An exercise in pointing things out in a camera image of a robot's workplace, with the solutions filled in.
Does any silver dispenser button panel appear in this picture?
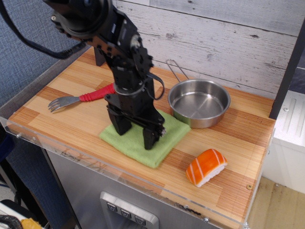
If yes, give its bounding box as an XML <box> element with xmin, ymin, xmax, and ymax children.
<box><xmin>100</xmin><ymin>191</ymin><xmax>159</xmax><ymax>229</ymax></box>

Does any black right frame post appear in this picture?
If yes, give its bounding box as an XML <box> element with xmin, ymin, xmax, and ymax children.
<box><xmin>269</xmin><ymin>27</ymin><xmax>305</xmax><ymax>119</ymax></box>

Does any stainless steel cabinet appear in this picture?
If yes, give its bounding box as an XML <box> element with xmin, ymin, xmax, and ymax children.
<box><xmin>45</xmin><ymin>149</ymin><xmax>229</xmax><ymax>229</ymax></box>

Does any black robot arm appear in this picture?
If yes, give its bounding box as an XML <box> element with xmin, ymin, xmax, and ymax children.
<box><xmin>47</xmin><ymin>0</ymin><xmax>165</xmax><ymax>150</ymax></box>

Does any black left frame post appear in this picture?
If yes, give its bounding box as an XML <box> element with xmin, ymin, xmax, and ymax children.
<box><xmin>94</xmin><ymin>47</ymin><xmax>106</xmax><ymax>66</ymax></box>

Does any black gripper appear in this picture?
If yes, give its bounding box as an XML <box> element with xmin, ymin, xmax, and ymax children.
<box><xmin>105</xmin><ymin>76</ymin><xmax>166</xmax><ymax>150</ymax></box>

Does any clear acrylic front guard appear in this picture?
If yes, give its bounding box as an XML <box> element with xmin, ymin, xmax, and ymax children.
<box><xmin>0</xmin><ymin>118</ymin><xmax>248</xmax><ymax>229</ymax></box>

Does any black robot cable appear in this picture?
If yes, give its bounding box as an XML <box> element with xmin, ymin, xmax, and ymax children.
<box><xmin>0</xmin><ymin>0</ymin><xmax>85</xmax><ymax>60</ymax></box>

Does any green cloth napkin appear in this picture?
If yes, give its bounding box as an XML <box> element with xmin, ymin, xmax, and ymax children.
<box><xmin>99</xmin><ymin>110</ymin><xmax>191</xmax><ymax>168</ymax></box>

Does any yellow and black object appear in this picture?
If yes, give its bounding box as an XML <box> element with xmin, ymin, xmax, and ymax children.
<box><xmin>0</xmin><ymin>215</ymin><xmax>42</xmax><ymax>229</ymax></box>

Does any white appliance at right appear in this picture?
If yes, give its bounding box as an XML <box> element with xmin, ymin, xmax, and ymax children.
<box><xmin>262</xmin><ymin>91</ymin><xmax>305</xmax><ymax>193</ymax></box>

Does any red-handled metal fork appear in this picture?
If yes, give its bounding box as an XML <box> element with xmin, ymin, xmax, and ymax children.
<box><xmin>48</xmin><ymin>83</ymin><xmax>115</xmax><ymax>113</ymax></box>

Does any stainless steel pan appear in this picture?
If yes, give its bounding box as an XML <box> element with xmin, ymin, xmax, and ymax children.
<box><xmin>166</xmin><ymin>59</ymin><xmax>231</xmax><ymax>129</ymax></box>

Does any black frame post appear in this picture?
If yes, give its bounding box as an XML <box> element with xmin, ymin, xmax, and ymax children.
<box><xmin>94</xmin><ymin>47</ymin><xmax>106</xmax><ymax>66</ymax></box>
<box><xmin>269</xmin><ymin>27</ymin><xmax>305</xmax><ymax>119</ymax></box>

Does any salmon nigiri sushi toy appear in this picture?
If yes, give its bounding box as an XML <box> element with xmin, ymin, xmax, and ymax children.
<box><xmin>185</xmin><ymin>149</ymin><xmax>227</xmax><ymax>187</ymax></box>

